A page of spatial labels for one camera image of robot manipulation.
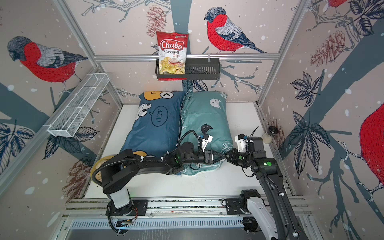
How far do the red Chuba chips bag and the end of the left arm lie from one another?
48 cm

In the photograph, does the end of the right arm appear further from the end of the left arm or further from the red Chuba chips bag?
the red Chuba chips bag

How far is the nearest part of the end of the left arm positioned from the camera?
24.6 inches

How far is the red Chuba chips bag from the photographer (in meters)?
0.84

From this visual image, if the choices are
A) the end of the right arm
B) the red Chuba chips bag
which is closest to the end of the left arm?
the end of the right arm
